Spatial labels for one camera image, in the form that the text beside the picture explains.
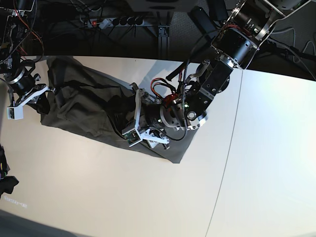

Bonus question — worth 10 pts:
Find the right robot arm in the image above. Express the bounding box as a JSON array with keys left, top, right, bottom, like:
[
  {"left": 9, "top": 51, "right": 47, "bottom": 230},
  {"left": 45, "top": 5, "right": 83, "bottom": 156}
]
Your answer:
[{"left": 0, "top": 0, "right": 53, "bottom": 120}]

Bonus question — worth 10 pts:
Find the black power adapter brick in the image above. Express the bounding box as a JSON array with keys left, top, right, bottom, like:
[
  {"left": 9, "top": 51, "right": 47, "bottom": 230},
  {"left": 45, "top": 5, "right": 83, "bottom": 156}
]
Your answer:
[{"left": 188, "top": 6, "right": 218, "bottom": 42}]

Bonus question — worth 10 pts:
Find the grey green T-shirt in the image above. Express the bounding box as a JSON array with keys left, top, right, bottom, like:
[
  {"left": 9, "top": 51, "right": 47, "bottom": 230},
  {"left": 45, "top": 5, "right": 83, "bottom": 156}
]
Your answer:
[{"left": 40, "top": 57, "right": 196, "bottom": 163}]

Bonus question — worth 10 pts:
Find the black cloth pile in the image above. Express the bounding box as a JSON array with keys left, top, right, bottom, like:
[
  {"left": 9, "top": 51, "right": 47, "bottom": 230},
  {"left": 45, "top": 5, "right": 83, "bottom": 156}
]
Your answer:
[{"left": 0, "top": 146, "right": 19, "bottom": 196}]

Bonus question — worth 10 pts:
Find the aluminium frame post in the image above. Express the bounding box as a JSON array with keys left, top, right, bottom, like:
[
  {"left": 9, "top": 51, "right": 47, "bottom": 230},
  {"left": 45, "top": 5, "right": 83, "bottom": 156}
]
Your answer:
[{"left": 155, "top": 11, "right": 173, "bottom": 60}]

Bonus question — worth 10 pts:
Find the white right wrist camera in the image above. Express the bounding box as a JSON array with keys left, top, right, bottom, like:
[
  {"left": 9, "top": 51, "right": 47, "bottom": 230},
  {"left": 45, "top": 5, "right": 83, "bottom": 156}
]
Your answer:
[{"left": 7, "top": 106, "right": 24, "bottom": 120}]

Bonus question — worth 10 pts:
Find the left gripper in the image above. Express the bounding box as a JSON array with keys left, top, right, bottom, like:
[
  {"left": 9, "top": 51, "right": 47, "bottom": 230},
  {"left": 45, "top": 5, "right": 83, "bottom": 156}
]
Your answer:
[{"left": 127, "top": 83, "right": 183, "bottom": 150}]

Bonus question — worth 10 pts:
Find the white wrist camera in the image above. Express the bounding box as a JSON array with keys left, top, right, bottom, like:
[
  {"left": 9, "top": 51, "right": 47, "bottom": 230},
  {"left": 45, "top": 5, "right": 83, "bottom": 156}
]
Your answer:
[
  {"left": 122, "top": 127, "right": 143, "bottom": 147},
  {"left": 7, "top": 106, "right": 24, "bottom": 120}
]

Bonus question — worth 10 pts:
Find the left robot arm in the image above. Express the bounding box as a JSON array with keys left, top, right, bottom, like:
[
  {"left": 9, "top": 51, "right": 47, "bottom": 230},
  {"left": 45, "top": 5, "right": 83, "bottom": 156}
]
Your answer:
[{"left": 122, "top": 0, "right": 308, "bottom": 149}]

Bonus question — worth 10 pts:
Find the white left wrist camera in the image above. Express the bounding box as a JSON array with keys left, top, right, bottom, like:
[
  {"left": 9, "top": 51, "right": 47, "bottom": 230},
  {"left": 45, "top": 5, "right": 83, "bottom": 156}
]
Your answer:
[{"left": 122, "top": 127, "right": 143, "bottom": 147}]

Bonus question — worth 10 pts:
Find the white power strip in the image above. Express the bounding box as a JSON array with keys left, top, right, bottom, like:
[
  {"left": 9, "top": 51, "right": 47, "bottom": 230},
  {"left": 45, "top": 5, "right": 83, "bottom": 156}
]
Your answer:
[{"left": 81, "top": 16, "right": 146, "bottom": 29}]

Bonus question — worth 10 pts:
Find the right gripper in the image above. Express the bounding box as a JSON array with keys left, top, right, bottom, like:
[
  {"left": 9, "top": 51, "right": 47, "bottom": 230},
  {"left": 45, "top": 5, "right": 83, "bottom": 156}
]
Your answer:
[{"left": 4, "top": 69, "right": 54, "bottom": 115}]

